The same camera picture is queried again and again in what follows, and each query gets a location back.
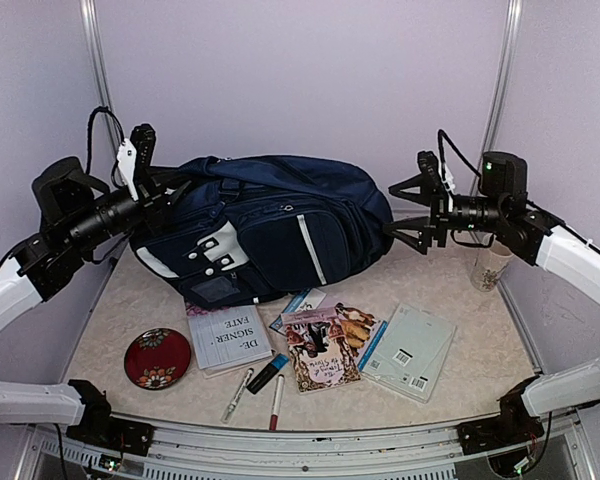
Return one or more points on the illustrated taming shrew book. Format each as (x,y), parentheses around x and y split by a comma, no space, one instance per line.
(328,346)

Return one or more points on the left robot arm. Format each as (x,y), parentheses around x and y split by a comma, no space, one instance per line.
(78,213)

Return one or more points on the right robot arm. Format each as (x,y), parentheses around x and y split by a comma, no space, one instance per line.
(532,234)

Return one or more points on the red floral plate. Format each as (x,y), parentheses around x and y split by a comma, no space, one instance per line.
(157,359)

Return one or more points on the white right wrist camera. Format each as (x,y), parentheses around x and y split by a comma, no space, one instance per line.
(436,174)

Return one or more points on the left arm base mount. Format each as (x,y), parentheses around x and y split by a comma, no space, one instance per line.
(110,432)

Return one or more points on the floral ceramic mug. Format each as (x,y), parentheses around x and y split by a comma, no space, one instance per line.
(489,266)

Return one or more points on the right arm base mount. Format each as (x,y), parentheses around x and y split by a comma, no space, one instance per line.
(511,426)

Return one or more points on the white Designer Fate book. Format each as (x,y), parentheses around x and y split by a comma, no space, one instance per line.
(227,339)

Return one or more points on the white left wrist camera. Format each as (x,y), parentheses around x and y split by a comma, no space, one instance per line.
(134,159)

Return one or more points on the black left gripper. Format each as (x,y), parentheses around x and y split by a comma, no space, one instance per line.
(154,196)

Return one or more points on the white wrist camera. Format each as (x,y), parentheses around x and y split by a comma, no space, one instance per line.
(134,159)
(436,174)

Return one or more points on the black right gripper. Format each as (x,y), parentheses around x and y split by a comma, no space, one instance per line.
(439,214)

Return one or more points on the blue white booklet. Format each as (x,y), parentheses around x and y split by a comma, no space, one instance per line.
(305,300)

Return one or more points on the black blue highlighter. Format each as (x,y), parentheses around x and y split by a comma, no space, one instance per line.
(267,373)

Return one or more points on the red white marker pen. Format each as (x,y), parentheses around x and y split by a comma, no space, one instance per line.
(276,405)

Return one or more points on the aluminium front rail frame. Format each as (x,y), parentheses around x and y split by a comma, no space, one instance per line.
(180,451)

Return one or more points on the navy blue student backpack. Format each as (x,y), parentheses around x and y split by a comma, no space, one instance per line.
(253,229)

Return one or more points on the pale green book with barcode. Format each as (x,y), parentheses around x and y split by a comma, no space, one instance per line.
(409,356)

